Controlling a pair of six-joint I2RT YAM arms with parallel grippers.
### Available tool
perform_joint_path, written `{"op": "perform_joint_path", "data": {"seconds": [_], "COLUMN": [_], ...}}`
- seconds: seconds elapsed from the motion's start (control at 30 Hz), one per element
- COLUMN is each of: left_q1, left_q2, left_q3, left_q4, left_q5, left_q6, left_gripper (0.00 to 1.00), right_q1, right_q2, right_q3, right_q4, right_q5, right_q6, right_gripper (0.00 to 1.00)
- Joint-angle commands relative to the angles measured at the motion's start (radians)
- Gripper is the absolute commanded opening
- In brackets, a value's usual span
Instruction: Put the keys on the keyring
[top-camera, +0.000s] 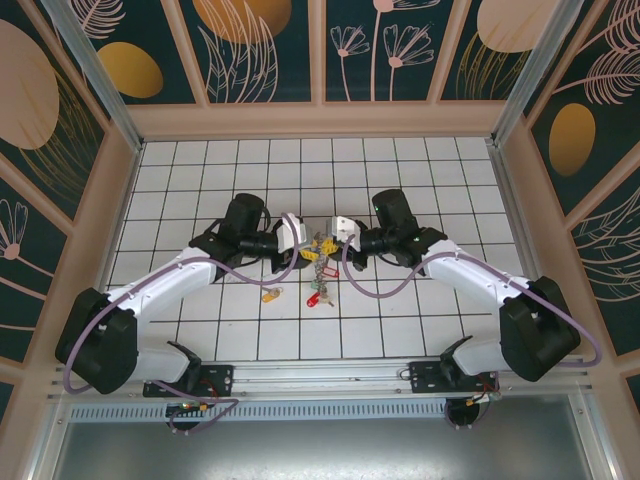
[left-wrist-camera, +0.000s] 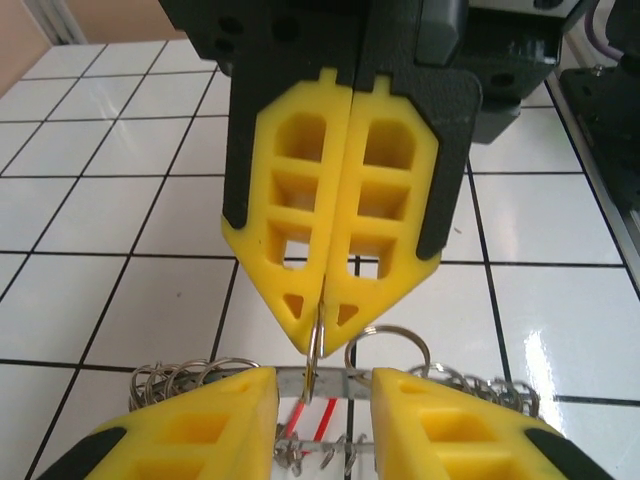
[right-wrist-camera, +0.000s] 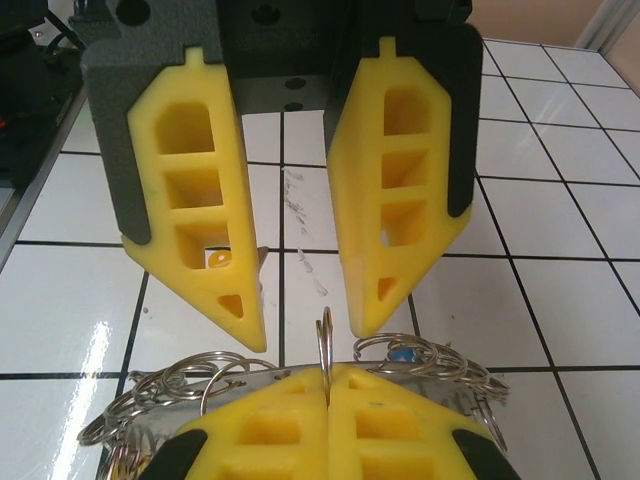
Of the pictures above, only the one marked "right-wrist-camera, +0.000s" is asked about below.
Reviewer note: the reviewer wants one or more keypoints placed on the blue plastic key tag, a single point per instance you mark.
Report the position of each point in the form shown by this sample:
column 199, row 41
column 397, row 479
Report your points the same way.
column 402, row 355

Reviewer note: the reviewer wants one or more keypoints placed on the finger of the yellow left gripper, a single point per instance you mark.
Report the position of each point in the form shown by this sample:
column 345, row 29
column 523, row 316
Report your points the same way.
column 360, row 200
column 235, row 200

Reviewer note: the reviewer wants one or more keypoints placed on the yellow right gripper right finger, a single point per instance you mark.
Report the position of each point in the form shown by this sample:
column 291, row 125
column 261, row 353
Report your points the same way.
column 380, row 395

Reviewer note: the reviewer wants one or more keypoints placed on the aluminium frame post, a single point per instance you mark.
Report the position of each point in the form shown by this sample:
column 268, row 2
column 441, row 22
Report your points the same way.
column 607, row 25

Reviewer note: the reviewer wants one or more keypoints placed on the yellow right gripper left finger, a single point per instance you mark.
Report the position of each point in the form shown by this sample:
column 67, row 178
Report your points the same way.
column 280, row 400

